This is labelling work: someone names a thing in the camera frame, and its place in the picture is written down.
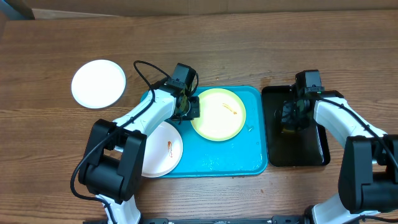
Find white plate with red stain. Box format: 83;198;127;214
142;121;183;178

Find white round plate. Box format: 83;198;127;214
71;59;126;109

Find blue plastic tray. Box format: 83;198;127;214
161;86;267;178

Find green yellow sponge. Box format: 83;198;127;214
281;124;297;133

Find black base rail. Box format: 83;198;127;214
83;214;312;224

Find yellow-green rimmed plate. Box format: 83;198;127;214
191;88;246;141

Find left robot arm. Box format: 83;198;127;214
70;63;200;223

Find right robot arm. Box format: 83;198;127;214
275;70;397;223

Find black rectangular water tray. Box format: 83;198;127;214
261;85;330;167

